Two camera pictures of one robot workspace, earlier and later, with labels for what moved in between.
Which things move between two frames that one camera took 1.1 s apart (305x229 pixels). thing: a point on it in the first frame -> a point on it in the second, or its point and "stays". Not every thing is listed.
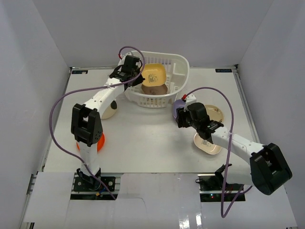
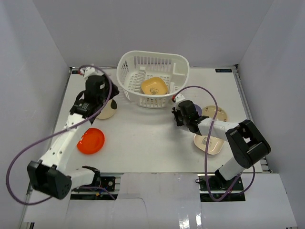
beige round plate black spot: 110,110 stays
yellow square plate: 154,74 -> 154,86
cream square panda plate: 206,145 stays
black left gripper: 134,79 -> 109,89
